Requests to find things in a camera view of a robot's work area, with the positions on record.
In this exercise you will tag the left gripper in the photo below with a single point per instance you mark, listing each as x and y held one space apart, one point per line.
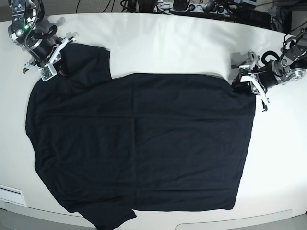
266 71

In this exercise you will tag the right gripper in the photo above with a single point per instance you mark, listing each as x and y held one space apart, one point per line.
45 51

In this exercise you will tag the black T-shirt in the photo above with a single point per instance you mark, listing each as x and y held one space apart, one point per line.
106 147

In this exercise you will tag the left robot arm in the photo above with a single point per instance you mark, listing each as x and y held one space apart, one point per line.
294 57

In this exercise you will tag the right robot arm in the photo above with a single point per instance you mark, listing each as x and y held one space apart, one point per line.
26 16

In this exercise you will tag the white label plate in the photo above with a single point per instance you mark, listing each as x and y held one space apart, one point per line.
12 195

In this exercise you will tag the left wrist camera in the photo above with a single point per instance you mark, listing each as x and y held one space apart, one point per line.
244 73

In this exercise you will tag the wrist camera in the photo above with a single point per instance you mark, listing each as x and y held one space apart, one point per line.
47 72
244 73

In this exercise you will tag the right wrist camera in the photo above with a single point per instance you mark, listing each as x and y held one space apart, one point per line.
47 72

